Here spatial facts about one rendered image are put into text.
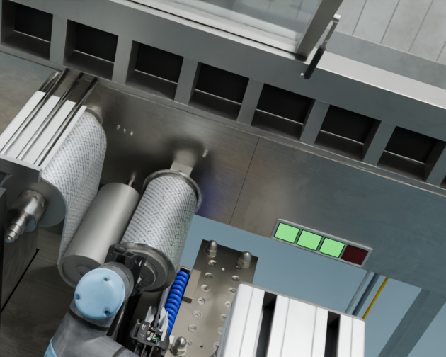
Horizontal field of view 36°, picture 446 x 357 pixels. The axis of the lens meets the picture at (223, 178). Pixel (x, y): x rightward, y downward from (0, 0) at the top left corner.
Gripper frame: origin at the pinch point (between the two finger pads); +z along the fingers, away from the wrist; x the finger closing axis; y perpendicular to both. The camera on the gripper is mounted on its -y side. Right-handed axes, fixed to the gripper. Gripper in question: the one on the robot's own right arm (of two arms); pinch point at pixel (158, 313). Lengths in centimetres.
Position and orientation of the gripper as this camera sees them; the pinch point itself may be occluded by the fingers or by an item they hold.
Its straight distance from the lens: 163.9
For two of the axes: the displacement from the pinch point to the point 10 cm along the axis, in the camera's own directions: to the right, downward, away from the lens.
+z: 2.1, -6.1, 7.7
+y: 2.3, -7.3, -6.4
